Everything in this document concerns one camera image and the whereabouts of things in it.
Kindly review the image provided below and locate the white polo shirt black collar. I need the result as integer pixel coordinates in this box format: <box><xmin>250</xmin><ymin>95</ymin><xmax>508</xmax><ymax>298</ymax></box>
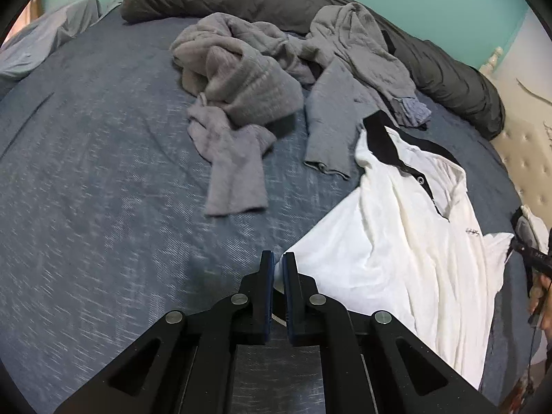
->
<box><xmin>290</xmin><ymin>111</ymin><xmax>512</xmax><ymax>386</ymax></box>

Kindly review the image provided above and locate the grey long sleeve shirt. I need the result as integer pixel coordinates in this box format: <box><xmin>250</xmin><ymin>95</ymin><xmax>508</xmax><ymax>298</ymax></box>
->
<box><xmin>301</xmin><ymin>3</ymin><xmax>417</xmax><ymax>179</ymax></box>

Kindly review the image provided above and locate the blue striped folded garment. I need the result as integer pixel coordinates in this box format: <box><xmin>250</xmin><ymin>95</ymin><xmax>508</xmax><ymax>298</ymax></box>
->
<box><xmin>390</xmin><ymin>96</ymin><xmax>431</xmax><ymax>128</ymax></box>

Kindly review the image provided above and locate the person's right hand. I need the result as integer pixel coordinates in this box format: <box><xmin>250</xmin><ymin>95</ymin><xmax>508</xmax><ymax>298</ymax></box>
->
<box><xmin>529</xmin><ymin>273</ymin><xmax>552</xmax><ymax>343</ymax></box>

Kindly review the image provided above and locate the cream tufted headboard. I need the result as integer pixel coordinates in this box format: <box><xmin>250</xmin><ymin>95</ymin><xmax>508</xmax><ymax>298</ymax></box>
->
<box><xmin>478</xmin><ymin>45</ymin><xmax>552</xmax><ymax>255</ymax></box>

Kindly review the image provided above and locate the dark grey rolled duvet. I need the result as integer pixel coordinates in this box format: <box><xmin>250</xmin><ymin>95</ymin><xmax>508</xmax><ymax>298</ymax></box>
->
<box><xmin>121</xmin><ymin>0</ymin><xmax>506</xmax><ymax>140</ymax></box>

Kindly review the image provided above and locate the light grey pillow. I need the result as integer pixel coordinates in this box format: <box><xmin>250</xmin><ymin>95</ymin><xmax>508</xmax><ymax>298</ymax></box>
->
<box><xmin>1</xmin><ymin>0</ymin><xmax>101</xmax><ymax>81</ymax></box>

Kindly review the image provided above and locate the grey knitted sweater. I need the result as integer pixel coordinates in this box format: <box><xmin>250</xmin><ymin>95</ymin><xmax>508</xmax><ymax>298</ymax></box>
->
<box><xmin>170</xmin><ymin>12</ymin><xmax>314</xmax><ymax>217</ymax></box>

